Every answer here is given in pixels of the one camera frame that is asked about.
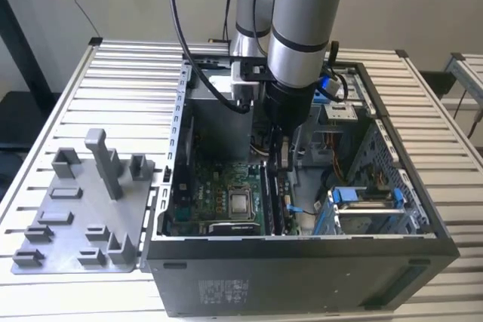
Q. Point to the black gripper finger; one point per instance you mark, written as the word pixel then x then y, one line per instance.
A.
pixel 287 152
pixel 275 148

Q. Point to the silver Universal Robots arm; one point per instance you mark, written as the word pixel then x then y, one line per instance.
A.
pixel 305 16

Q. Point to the blue plastic drive latch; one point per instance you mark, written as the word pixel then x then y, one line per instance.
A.
pixel 320 99

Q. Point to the green motherboard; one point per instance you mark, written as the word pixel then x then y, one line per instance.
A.
pixel 241 175

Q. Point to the grey metal drive cage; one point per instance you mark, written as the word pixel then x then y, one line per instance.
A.
pixel 341 112

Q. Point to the grey power supply unit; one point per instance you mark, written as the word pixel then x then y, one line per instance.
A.
pixel 219 129

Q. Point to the silver CPU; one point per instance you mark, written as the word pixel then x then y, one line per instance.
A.
pixel 240 205

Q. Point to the blue disk carrier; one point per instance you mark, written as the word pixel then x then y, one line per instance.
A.
pixel 344 195

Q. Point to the black graphics card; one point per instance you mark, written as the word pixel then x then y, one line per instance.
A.
pixel 234 229

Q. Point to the black PC case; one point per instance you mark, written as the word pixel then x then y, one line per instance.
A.
pixel 264 280

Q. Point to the metal slat side table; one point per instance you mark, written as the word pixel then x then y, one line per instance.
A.
pixel 471 73

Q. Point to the grey parts rack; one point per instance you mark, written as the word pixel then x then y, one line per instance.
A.
pixel 87 201

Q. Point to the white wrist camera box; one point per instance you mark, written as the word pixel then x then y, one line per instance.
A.
pixel 245 88

